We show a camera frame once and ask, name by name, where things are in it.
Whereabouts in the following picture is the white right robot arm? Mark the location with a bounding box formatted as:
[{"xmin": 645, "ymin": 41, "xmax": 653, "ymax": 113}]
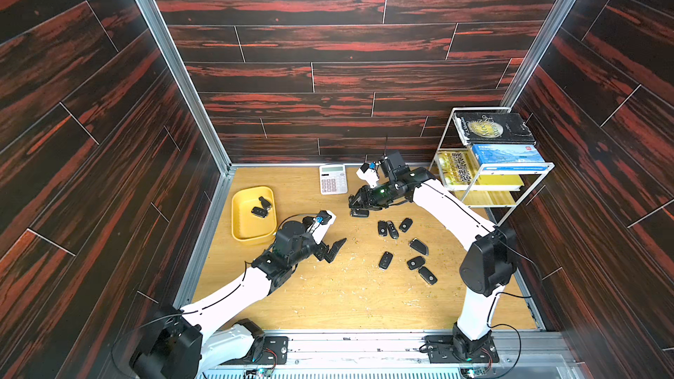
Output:
[{"xmin": 349, "ymin": 152, "xmax": 516, "ymax": 360}]

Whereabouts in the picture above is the white metal shelf rack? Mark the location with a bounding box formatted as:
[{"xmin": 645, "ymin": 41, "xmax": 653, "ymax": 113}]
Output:
[{"xmin": 429, "ymin": 107, "xmax": 555, "ymax": 225}]

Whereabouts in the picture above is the black VW car key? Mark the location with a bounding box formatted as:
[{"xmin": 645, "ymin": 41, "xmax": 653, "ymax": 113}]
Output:
[{"xmin": 377, "ymin": 220, "xmax": 388, "ymax": 237}]

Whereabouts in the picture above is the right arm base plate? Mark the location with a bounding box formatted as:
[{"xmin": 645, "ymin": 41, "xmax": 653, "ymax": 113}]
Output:
[{"xmin": 419, "ymin": 333, "xmax": 500, "ymax": 364}]

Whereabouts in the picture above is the black book gold emblem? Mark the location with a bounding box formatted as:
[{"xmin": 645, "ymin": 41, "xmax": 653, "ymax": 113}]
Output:
[{"xmin": 453, "ymin": 112, "xmax": 536, "ymax": 146}]

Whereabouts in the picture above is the black car key right middle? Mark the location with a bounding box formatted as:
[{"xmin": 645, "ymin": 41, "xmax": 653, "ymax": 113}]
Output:
[{"xmin": 407, "ymin": 255, "xmax": 426, "ymax": 270}]

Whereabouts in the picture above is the black flip car key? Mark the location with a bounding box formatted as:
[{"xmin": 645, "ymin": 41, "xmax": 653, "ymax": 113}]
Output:
[{"xmin": 251, "ymin": 206, "xmax": 269, "ymax": 219}]

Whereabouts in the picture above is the black chrome Mercedes car key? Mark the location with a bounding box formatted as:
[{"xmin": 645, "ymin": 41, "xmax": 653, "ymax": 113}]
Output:
[{"xmin": 259, "ymin": 197, "xmax": 272, "ymax": 211}]

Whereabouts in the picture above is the small black car key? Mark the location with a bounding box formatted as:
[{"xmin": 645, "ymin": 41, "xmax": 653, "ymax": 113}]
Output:
[{"xmin": 399, "ymin": 218, "xmax": 413, "ymax": 233}]

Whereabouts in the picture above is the black car key right lower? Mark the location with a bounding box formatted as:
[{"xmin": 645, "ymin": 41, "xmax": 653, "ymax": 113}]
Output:
[{"xmin": 418, "ymin": 266, "xmax": 437, "ymax": 285}]

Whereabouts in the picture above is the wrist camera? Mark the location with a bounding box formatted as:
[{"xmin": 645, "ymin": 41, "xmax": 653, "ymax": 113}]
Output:
[
  {"xmin": 308, "ymin": 210, "xmax": 336, "ymax": 234},
  {"xmin": 356, "ymin": 162, "xmax": 380, "ymax": 188}
]

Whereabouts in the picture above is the black chrome button key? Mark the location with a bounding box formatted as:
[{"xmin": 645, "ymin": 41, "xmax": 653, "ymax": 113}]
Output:
[{"xmin": 386, "ymin": 221, "xmax": 399, "ymax": 240}]

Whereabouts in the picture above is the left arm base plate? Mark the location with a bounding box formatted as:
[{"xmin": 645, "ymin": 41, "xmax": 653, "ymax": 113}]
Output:
[{"xmin": 226, "ymin": 335, "xmax": 289, "ymax": 366}]

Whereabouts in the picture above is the black car key centre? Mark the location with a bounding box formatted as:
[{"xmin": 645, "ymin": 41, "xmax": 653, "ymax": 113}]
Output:
[{"xmin": 378, "ymin": 251, "xmax": 393, "ymax": 270}]

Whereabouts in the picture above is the yellow plastic storage box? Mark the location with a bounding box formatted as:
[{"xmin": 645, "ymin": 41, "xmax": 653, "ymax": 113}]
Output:
[{"xmin": 231, "ymin": 186, "xmax": 277, "ymax": 245}]

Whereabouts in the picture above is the black car key right upper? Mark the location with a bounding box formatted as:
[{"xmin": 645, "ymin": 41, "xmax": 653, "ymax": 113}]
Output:
[{"xmin": 409, "ymin": 239, "xmax": 429, "ymax": 256}]

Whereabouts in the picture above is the white calculator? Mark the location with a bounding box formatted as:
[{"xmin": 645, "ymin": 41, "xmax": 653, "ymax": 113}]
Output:
[{"xmin": 319, "ymin": 164, "xmax": 349, "ymax": 195}]

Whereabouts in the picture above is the large black smart key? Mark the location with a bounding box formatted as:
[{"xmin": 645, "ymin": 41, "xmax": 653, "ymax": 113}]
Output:
[{"xmin": 350, "ymin": 208, "xmax": 370, "ymax": 219}]

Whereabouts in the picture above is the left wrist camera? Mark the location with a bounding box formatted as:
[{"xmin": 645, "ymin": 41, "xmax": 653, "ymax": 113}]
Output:
[{"xmin": 308, "ymin": 210, "xmax": 336, "ymax": 234}]

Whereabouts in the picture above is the blue book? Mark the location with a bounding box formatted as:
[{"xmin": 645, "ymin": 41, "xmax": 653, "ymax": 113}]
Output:
[{"xmin": 470, "ymin": 144, "xmax": 549, "ymax": 173}]

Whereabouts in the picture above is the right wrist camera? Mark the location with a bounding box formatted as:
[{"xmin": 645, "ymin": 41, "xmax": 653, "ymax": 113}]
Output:
[{"xmin": 356, "ymin": 162, "xmax": 380, "ymax": 188}]

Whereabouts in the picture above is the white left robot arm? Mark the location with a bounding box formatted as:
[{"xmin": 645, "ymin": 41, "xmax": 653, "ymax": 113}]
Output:
[{"xmin": 129, "ymin": 211, "xmax": 343, "ymax": 378}]

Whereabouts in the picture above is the yellow book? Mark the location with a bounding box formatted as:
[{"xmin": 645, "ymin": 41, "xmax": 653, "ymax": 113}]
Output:
[{"xmin": 435, "ymin": 150, "xmax": 524, "ymax": 191}]

